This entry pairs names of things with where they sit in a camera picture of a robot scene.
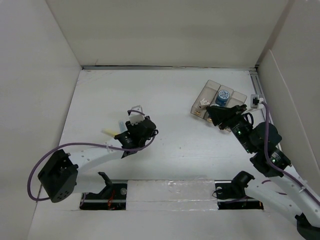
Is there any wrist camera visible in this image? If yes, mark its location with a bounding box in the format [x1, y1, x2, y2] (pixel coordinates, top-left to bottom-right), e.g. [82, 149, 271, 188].
[127, 105, 145, 125]
[248, 94, 264, 112]

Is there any aluminium rail right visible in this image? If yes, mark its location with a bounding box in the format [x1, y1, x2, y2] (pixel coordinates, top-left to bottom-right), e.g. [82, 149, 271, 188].
[249, 67, 276, 126]

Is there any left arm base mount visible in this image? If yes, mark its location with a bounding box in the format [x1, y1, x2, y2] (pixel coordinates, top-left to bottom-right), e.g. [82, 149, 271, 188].
[79, 172, 128, 211]

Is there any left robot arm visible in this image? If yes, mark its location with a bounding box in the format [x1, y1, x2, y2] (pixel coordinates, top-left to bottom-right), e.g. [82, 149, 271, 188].
[37, 116, 159, 203]

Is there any clear three-compartment organizer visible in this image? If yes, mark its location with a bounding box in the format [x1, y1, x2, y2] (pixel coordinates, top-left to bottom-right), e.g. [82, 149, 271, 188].
[190, 79, 247, 124]

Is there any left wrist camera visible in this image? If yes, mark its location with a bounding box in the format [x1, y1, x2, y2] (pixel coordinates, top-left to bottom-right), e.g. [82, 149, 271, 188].
[127, 105, 145, 125]

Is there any blue highlighter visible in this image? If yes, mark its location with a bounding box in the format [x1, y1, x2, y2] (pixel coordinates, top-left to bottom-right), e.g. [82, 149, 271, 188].
[118, 120, 127, 133]

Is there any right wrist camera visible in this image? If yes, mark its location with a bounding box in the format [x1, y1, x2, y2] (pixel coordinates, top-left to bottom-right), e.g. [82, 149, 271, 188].
[248, 94, 264, 112]

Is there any purple cable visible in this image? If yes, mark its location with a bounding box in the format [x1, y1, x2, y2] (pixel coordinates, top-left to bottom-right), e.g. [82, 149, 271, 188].
[27, 106, 157, 202]
[224, 101, 320, 203]

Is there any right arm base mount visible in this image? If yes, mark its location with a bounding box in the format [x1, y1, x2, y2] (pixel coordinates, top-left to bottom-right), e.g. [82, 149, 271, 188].
[212, 171, 264, 210]

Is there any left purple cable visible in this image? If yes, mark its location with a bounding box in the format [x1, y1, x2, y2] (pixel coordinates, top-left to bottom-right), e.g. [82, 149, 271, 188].
[27, 106, 157, 202]

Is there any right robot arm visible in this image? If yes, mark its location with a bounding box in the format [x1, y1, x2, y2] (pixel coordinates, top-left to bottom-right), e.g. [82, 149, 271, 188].
[206, 104, 320, 240]

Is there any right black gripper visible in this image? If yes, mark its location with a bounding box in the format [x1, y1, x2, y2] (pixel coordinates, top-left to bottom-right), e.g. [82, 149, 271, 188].
[204, 103, 256, 153]

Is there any yellow highlighter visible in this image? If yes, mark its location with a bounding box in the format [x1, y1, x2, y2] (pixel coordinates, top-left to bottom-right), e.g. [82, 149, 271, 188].
[101, 128, 119, 138]

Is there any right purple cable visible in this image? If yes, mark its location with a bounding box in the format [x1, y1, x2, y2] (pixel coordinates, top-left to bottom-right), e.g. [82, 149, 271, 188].
[224, 101, 320, 203]

